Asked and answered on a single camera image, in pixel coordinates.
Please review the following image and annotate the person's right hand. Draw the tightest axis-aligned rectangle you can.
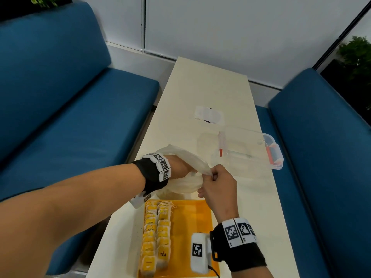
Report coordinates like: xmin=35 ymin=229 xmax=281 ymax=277
xmin=197 ymin=163 xmax=240 ymax=224

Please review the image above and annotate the person's left hand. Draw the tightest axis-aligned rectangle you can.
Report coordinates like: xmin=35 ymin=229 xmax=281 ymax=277
xmin=167 ymin=154 xmax=197 ymax=180

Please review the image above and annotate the clear plastic bag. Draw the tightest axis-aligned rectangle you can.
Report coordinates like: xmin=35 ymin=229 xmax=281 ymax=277
xmin=152 ymin=144 xmax=215 ymax=200

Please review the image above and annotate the yellow tray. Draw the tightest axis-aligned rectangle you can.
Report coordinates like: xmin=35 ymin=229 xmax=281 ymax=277
xmin=136 ymin=199 xmax=221 ymax=278

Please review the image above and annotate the clear box with red latches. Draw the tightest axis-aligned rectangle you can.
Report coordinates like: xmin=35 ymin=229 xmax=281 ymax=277
xmin=198 ymin=125 xmax=284 ymax=177

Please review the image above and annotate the row of tea bags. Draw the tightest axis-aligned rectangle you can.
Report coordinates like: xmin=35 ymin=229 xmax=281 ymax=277
xmin=140 ymin=200 xmax=177 ymax=278

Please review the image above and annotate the person's right forearm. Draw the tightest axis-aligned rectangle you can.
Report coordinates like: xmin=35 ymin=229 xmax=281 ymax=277
xmin=209 ymin=222 xmax=274 ymax=278

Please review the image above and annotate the person's left forearm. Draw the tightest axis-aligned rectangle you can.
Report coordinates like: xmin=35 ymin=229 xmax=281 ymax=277
xmin=0 ymin=158 xmax=170 ymax=278

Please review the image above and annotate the white marker wristband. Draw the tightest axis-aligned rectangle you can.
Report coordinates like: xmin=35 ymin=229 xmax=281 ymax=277
xmin=221 ymin=217 xmax=258 ymax=249
xmin=142 ymin=153 xmax=172 ymax=183

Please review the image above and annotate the white paper patch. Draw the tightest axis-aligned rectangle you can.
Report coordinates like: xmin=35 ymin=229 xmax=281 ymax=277
xmin=194 ymin=105 xmax=225 ymax=125

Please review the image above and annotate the blue sofa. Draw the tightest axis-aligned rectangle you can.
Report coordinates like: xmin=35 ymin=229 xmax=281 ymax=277
xmin=255 ymin=68 xmax=371 ymax=278
xmin=0 ymin=2 xmax=160 ymax=275

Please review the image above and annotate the green leafy plant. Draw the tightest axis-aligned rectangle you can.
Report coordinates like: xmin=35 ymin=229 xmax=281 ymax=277
xmin=336 ymin=36 xmax=371 ymax=81
xmin=27 ymin=0 xmax=63 ymax=8

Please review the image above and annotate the black metal pole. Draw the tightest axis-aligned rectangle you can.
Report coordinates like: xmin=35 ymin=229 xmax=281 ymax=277
xmin=312 ymin=1 xmax=371 ymax=71

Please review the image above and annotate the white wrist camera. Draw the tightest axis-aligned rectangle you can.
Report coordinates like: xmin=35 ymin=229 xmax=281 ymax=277
xmin=190 ymin=233 xmax=214 ymax=275
xmin=129 ymin=191 xmax=153 ymax=209

